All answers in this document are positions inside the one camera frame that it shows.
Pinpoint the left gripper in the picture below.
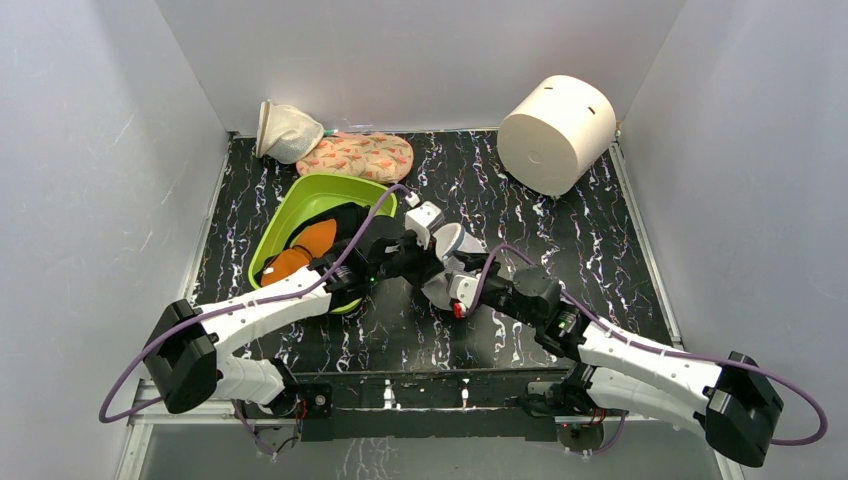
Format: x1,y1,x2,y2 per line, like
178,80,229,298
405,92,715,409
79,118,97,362
368,228,444,290

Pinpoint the white mesh laundry bag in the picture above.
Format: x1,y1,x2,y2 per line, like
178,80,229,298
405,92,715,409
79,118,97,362
421,223,486,310

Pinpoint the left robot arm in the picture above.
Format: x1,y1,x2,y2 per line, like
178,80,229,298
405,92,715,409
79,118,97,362
141,207,464,416

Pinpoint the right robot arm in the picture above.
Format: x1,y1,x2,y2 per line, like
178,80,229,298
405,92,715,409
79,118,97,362
423,267,783,468

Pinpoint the black bra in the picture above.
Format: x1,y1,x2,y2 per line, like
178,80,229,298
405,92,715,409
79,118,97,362
283,202,370,249

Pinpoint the orange bra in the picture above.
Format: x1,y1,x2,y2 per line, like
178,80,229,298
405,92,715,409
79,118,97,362
255,219,338,287

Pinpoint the floral pink laundry bag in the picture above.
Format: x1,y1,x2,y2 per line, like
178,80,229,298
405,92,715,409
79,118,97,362
296,132,414,184

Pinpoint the beige mesh laundry bag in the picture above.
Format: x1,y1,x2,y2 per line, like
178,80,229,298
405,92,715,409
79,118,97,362
254,100,325,164

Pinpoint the green plastic basin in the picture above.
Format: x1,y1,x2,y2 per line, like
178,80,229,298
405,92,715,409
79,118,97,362
236,173,398,323

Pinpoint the large white cylinder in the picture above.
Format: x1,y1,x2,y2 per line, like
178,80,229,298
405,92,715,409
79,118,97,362
497,75,616,196

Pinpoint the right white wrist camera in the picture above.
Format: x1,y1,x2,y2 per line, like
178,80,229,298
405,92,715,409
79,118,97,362
448,273,479,319

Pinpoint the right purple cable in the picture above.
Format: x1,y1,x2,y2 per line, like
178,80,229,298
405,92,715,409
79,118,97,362
466,243,829,448

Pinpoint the purple cable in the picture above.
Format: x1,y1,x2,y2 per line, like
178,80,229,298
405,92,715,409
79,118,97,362
466,243,829,448
99,183,415,425

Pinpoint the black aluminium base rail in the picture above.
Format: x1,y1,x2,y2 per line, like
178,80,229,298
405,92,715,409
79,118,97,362
129,367,727,458

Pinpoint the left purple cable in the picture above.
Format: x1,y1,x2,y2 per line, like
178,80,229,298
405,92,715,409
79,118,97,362
99,183,415,425

